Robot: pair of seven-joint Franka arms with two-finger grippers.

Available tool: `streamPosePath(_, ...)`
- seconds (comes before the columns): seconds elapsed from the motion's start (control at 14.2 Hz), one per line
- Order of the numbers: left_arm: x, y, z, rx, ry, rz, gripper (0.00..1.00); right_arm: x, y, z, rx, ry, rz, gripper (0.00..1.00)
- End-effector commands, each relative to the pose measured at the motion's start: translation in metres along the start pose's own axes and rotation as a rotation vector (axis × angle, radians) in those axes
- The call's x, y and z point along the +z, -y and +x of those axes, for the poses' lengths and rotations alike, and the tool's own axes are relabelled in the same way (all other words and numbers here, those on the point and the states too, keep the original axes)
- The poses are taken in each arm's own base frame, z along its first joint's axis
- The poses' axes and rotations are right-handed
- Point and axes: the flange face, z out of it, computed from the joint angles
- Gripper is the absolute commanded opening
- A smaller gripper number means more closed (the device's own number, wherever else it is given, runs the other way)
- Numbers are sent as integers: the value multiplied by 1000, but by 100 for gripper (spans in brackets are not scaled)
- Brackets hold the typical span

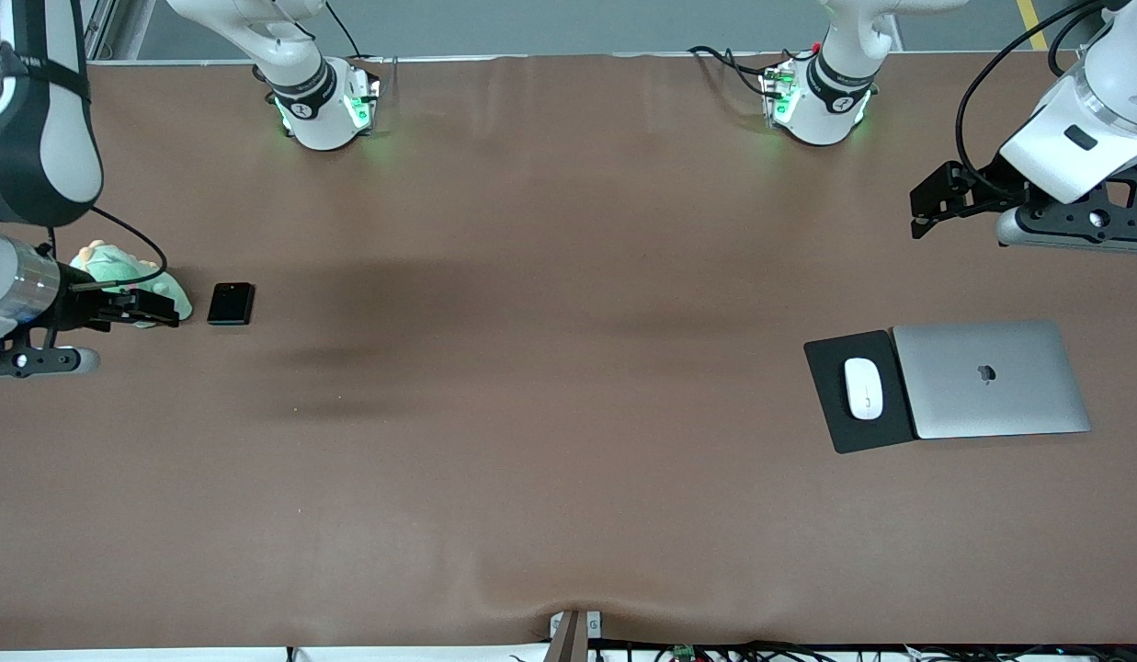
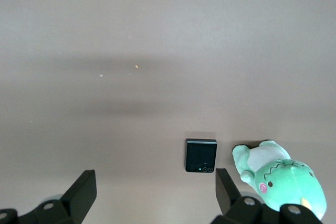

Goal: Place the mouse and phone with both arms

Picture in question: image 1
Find black left base cables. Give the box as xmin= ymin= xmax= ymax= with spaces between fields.
xmin=688 ymin=44 xmax=790 ymax=97

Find brown camera mount post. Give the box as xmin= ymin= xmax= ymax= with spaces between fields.
xmin=548 ymin=610 xmax=604 ymax=662

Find aluminium frame profile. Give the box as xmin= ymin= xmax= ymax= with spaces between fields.
xmin=72 ymin=0 xmax=119 ymax=65

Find brown table cover mat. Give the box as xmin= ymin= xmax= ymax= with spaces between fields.
xmin=0 ymin=51 xmax=1137 ymax=649

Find white computer mouse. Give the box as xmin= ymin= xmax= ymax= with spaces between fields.
xmin=844 ymin=357 xmax=884 ymax=421

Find green dinosaur plush toy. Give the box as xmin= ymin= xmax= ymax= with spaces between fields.
xmin=70 ymin=241 xmax=194 ymax=329

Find black mouse pad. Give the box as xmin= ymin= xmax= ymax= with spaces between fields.
xmin=803 ymin=329 xmax=920 ymax=455

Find black right base cable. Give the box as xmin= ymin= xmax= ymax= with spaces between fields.
xmin=324 ymin=0 xmax=385 ymax=65

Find silver closed laptop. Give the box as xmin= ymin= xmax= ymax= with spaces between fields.
xmin=892 ymin=319 xmax=1092 ymax=440

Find black phone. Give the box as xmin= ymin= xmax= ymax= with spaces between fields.
xmin=207 ymin=282 xmax=256 ymax=326

